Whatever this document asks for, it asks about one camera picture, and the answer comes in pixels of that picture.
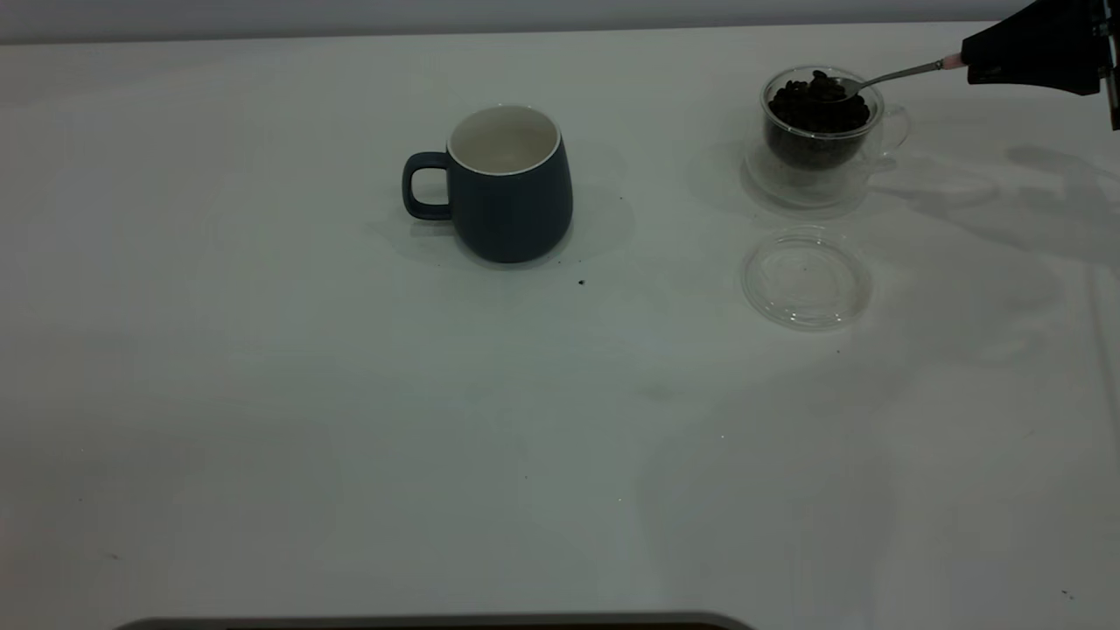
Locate metal spoon with pink handle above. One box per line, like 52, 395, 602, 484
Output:
831, 54, 969, 100

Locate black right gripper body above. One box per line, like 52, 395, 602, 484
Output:
1101, 0, 1120, 132

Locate coffee beans in glass cup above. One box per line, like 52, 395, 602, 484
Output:
767, 70, 872, 170

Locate clear round glass lid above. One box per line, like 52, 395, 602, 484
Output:
741, 227, 873, 331

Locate clear glass cup with handle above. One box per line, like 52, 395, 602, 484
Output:
744, 66, 912, 209

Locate dark grey ceramic mug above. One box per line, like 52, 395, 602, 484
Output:
402, 105, 575, 264

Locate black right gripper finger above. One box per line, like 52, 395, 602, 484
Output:
961, 0, 1103, 64
964, 48, 1103, 97

